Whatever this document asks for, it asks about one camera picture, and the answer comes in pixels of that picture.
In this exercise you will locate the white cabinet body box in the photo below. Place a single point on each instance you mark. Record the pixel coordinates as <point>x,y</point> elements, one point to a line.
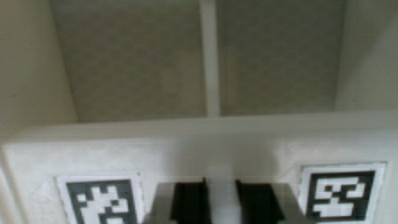
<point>120,60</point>

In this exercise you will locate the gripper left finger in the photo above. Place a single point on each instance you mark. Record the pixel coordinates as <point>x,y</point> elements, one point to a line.
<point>181,203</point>

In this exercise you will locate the white cabinet door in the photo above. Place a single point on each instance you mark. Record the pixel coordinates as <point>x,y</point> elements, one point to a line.
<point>266,149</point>

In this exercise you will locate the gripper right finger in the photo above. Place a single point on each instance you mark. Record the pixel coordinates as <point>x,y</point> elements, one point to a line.
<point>269,204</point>

